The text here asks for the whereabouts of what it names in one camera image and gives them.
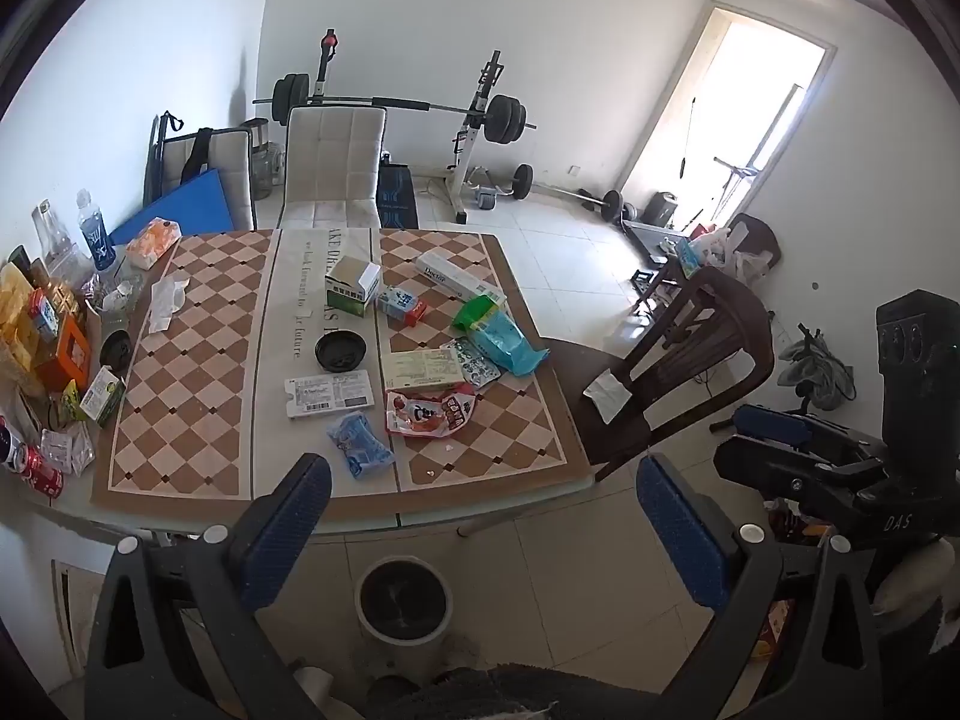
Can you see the small yellow green carton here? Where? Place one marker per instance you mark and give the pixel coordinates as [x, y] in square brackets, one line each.
[69, 401]

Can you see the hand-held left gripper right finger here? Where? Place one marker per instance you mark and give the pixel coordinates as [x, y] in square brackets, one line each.
[682, 540]

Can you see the dark wooden chair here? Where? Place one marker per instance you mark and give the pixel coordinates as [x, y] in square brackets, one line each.
[675, 360]

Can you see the small black floor barbell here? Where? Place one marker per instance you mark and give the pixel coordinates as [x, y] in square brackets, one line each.
[570, 191]

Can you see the green and white medicine box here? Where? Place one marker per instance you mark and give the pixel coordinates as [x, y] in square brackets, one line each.
[352, 285]

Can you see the black printed banner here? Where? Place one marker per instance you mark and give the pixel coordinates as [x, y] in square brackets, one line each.
[396, 195]

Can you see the blue and orange snack packet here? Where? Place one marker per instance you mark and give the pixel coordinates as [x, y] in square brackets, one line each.
[45, 311]

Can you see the blue foam mat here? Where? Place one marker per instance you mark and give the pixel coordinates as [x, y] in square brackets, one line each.
[172, 206]

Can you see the black barbell with plates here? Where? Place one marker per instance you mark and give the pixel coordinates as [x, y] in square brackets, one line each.
[504, 118]

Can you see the white folded tissue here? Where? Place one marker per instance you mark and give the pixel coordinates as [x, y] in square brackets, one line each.
[611, 394]

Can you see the white plastic bags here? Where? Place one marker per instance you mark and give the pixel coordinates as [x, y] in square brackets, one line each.
[724, 247]

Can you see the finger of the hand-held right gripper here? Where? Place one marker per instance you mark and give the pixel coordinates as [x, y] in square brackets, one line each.
[772, 424]
[780, 476]

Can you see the white round trash bin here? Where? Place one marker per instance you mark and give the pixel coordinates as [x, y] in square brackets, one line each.
[405, 600]

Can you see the crumpled white tissue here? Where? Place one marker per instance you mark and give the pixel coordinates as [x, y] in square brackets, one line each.
[166, 304]

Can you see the grey cloth pile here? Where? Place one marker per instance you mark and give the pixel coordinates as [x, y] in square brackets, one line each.
[817, 367]

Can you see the person's right forearm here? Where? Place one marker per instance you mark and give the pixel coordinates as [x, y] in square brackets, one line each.
[915, 577]

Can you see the red drink can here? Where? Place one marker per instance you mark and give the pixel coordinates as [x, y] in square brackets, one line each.
[37, 469]

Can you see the red snack packet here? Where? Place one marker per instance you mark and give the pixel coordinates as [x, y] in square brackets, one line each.
[427, 414]

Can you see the white padded chair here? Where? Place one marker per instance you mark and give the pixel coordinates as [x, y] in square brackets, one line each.
[334, 165]

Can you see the clear glass bottle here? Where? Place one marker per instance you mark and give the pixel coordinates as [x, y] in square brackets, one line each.
[49, 236]

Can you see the orange cardboard box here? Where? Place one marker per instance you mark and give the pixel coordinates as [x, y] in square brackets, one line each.
[66, 351]

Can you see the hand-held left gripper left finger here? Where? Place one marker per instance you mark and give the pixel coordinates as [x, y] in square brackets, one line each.
[289, 532]

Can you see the blue plastic wrapper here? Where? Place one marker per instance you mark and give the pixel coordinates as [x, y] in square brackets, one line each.
[360, 446]

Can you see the silver pill blister pack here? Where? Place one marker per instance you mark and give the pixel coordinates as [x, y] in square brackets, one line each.
[472, 365]

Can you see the checkered table mat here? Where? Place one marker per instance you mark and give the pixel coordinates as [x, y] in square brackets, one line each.
[210, 360]

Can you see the long white toothpaste box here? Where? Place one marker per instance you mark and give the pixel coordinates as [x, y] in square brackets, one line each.
[461, 277]

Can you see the blue and white milk carton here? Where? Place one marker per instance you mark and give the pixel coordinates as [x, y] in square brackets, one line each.
[401, 305]

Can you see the light blue wipes packet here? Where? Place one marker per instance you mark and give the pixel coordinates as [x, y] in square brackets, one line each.
[510, 345]

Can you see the black plastic cup lid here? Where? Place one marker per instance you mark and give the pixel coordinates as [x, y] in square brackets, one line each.
[340, 351]

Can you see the small black round lid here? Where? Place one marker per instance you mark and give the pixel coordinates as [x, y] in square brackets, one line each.
[115, 351]

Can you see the green plastic bag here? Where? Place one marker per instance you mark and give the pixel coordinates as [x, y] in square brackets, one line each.
[478, 311]

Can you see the cream flat cardboard box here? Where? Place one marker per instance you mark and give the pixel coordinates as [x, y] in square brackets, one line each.
[421, 370]

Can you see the orange tissue pack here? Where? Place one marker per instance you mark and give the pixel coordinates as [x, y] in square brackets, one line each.
[154, 240]

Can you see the clear plastic packet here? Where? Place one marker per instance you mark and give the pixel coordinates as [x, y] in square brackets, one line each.
[67, 450]

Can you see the green and white small carton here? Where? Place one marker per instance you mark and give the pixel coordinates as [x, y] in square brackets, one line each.
[101, 394]

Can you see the white label card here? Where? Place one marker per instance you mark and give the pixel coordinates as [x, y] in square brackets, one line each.
[328, 394]

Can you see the yellow snack packets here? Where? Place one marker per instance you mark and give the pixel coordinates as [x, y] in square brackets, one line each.
[13, 315]

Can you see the blue label water bottle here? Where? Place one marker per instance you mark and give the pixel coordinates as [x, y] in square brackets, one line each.
[94, 229]

